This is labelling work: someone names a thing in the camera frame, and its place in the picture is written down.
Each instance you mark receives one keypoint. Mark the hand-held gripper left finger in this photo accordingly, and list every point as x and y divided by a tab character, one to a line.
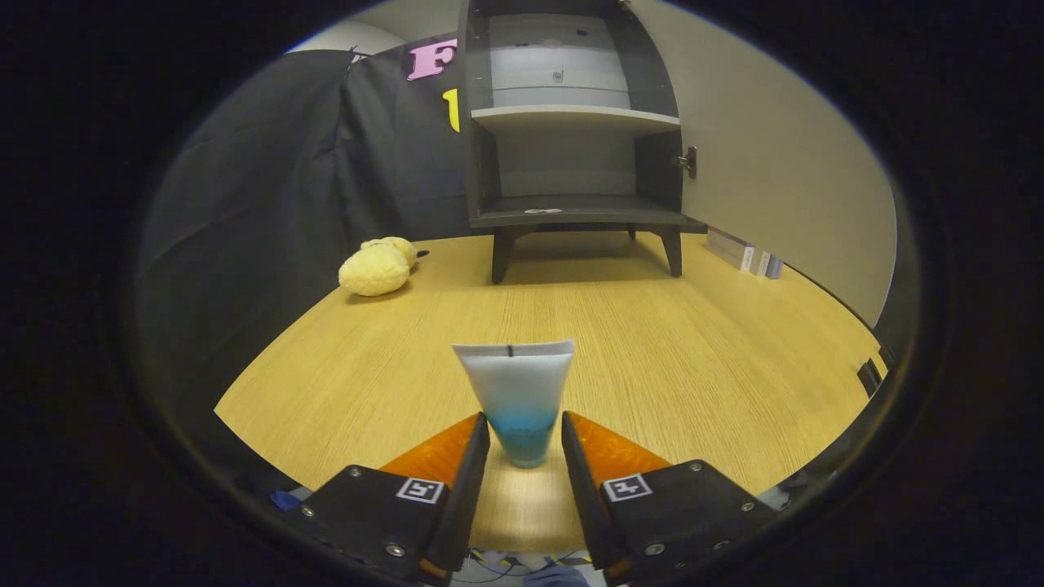
465	497

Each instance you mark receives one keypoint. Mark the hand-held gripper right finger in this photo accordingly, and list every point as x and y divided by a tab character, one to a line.
583	497

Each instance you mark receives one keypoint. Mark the blue and white tube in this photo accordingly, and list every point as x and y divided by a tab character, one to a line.
514	391

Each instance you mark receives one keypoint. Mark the beige cabinet door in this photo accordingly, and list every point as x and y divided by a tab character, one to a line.
775	163

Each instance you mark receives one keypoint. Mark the small blue object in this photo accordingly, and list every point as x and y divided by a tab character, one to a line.
285	500

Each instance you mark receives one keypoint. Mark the yellow plush toy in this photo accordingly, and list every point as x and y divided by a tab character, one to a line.
375	269

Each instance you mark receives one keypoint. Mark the thin pale book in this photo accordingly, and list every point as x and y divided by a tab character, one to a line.
763	263

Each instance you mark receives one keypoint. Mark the black backdrop cloth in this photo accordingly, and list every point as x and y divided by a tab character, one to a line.
245	204

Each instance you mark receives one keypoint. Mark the grey cabinet shelf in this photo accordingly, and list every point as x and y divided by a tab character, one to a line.
571	120

